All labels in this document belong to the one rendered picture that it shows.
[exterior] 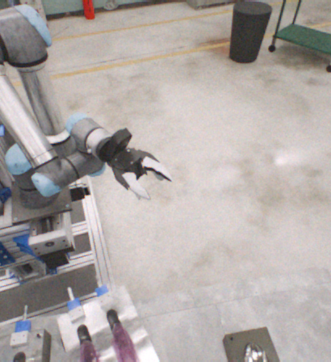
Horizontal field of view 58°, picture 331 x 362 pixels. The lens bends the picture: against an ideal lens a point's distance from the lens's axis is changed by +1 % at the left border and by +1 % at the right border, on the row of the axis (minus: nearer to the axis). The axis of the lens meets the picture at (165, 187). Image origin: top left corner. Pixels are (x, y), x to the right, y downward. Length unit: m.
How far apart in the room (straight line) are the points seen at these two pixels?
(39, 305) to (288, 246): 1.73
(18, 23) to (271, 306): 1.24
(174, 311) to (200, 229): 1.22
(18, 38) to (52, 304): 1.46
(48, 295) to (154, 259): 0.73
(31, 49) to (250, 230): 1.95
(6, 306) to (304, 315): 1.57
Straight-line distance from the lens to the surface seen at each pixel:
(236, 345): 1.16
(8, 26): 0.96
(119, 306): 1.20
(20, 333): 1.19
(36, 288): 2.06
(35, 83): 1.04
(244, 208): 2.55
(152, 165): 0.73
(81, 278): 2.00
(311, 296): 1.38
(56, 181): 0.88
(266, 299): 1.31
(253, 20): 4.27
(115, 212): 2.47
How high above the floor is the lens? 1.97
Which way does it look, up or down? 49 degrees down
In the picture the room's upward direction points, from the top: straight up
